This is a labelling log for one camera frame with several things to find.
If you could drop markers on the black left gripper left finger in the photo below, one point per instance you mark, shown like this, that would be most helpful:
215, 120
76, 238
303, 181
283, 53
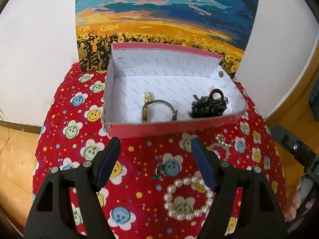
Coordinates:
51, 214

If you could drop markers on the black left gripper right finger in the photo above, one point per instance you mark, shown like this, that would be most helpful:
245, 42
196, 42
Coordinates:
260, 214

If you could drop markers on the black hair claw clip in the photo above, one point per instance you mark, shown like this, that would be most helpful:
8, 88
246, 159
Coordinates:
210, 106

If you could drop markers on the pink flower hair clip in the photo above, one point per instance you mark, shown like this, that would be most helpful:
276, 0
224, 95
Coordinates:
212, 88

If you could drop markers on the green bead earring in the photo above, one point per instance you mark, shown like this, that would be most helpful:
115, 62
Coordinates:
158, 176

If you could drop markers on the right hand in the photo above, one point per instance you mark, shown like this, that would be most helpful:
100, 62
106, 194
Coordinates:
293, 203

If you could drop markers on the red smiley flower cloth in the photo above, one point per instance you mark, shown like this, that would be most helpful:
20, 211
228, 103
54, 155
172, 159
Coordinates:
132, 202

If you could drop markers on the gold earring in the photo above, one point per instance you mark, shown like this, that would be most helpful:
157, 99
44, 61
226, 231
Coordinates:
148, 97

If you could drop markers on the pink cardboard box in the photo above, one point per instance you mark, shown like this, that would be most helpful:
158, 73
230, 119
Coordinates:
172, 73

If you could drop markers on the sunflower field painting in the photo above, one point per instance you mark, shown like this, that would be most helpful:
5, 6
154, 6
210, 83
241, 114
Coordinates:
220, 26

